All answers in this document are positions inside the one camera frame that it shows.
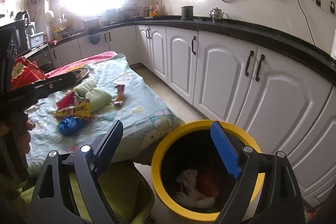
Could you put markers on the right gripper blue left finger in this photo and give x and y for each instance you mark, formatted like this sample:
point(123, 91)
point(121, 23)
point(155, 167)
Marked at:
point(105, 146)

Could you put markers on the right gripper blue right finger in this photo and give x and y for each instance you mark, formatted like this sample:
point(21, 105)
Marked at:
point(226, 150)

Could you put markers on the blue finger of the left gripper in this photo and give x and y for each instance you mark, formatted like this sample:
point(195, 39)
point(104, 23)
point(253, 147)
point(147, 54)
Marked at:
point(44, 88)

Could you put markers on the red snack wrapper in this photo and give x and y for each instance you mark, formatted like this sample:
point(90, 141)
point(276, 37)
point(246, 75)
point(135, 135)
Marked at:
point(67, 100)

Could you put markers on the yellow red paper box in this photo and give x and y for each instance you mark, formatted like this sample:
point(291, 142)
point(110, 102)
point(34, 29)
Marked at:
point(80, 110)

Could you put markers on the green foam net bundle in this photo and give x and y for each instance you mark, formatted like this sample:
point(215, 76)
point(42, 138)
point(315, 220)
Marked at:
point(98, 97)

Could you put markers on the white foam net bundle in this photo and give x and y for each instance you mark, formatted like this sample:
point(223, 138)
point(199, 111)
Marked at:
point(188, 196)

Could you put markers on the yellow rimmed trash bin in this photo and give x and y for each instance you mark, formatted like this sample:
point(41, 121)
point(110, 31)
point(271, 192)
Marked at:
point(190, 147)

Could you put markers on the person's left hand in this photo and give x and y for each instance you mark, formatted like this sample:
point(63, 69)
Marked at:
point(22, 140)

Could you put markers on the red floral cushion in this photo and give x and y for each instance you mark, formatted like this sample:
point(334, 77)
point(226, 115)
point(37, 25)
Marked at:
point(25, 72)

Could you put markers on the round metal tray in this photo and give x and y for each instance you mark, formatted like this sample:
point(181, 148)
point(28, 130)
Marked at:
point(80, 73)

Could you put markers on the blue crumpled glove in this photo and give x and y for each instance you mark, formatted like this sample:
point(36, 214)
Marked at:
point(71, 125)

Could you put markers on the black microwave oven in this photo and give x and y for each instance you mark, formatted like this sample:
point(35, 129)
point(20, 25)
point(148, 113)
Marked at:
point(22, 36)

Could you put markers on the pink orange snack wrapper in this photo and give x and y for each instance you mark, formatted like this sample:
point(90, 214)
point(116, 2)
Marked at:
point(118, 102)

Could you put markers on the cartoon print tablecloth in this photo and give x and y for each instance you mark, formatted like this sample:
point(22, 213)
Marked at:
point(146, 118)

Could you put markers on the metal cooking pot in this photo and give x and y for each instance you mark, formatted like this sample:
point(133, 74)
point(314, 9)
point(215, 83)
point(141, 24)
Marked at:
point(90, 24)

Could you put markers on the steel teapot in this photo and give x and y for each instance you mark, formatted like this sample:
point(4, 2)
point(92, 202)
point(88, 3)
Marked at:
point(217, 15)

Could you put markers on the dark metal cup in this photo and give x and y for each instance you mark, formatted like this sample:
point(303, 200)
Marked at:
point(187, 13)

